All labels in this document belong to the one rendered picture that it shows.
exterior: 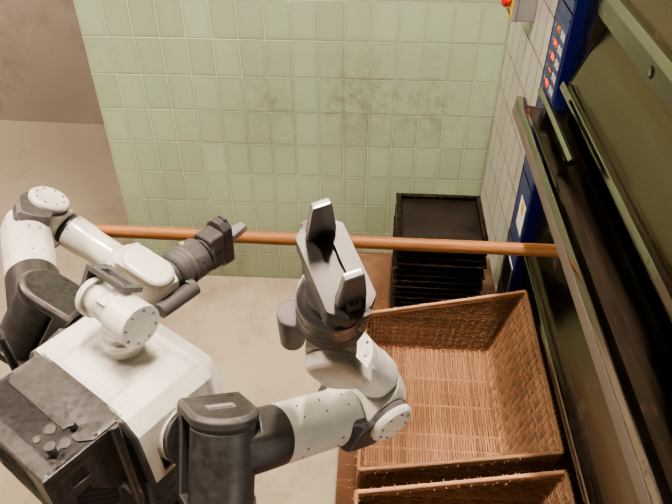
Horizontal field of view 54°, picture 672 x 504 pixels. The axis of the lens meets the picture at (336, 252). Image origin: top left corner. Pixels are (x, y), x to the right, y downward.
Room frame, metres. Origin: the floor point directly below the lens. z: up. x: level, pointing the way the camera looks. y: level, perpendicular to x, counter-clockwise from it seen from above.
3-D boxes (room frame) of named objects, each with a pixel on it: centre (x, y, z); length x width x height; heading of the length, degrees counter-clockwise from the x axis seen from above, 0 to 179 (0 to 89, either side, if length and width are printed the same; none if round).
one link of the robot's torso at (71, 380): (0.62, 0.35, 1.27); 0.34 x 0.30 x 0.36; 52
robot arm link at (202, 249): (1.10, 0.29, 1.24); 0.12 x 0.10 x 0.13; 142
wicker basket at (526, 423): (1.14, -0.30, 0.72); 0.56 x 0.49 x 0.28; 176
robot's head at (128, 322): (0.67, 0.31, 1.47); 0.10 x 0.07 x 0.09; 52
